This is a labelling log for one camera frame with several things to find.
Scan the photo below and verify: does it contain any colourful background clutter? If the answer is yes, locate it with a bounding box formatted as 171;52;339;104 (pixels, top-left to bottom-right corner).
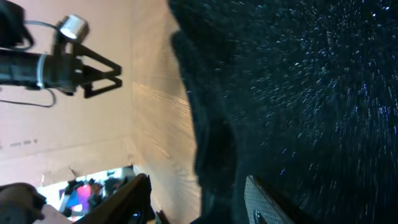
37;166;136;223

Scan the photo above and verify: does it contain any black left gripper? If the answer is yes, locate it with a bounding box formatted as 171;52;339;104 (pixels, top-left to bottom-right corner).
45;39;123;99

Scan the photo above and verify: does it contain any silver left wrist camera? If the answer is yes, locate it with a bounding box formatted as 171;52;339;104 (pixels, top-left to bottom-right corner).
60;14;90;44

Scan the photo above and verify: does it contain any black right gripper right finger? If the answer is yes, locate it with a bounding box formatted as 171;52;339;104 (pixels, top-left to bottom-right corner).
244;175;317;224

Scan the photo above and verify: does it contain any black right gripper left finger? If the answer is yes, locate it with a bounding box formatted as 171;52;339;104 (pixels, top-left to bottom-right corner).
75;174;154;224

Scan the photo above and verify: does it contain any black skirt with pearl buttons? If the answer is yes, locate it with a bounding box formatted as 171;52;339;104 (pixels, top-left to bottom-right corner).
169;0;397;223

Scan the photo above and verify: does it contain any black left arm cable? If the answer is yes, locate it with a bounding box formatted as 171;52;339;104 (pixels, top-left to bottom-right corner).
0;20;62;109

